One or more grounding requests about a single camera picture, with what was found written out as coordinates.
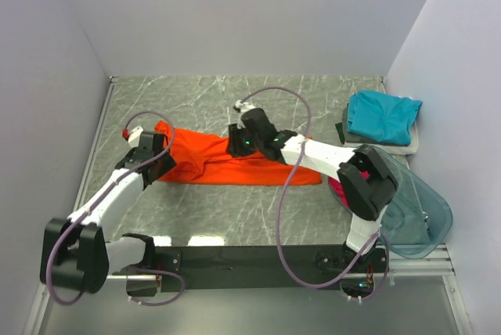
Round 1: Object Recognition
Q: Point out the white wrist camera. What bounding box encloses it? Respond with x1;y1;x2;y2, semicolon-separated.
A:
122;126;144;148
233;100;256;115

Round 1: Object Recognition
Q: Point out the black base crossbar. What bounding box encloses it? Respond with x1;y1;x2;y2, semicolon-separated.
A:
124;244;388;293

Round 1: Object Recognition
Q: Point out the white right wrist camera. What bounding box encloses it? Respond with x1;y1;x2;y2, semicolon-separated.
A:
233;100;256;115

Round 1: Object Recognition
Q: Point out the white folded t shirt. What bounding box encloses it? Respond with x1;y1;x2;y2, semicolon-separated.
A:
341;124;419;156

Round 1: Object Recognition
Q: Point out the aluminium frame rail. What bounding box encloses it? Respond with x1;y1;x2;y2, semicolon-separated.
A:
71;76;118;214

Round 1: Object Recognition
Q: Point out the blue transparent plastic bin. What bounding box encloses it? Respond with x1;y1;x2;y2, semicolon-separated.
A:
368;147;452;259

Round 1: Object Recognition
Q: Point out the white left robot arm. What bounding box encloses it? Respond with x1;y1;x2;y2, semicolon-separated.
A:
40;128;176;294

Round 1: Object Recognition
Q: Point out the orange t shirt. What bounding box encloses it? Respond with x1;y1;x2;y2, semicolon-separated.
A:
153;120;323;187

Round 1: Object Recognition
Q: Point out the teal grey t shirt in bin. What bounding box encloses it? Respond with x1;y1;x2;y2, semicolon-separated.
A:
381;190;430;250

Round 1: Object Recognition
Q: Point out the dark green folded t shirt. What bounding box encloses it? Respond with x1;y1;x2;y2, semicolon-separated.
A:
335;122;346;145

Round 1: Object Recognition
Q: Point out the grey folded t shirt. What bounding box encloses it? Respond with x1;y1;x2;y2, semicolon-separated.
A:
341;107;351;139

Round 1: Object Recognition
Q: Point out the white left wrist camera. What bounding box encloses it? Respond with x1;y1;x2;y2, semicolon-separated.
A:
122;126;144;148

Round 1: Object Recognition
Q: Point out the magenta t shirt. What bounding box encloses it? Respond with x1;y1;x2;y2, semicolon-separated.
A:
327;177;350;211

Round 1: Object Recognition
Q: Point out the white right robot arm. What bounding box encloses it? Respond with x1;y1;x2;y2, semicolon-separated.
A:
227;101;398;272

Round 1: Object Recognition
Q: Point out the teal folded t shirt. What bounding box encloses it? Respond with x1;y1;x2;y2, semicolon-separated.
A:
347;90;423;146

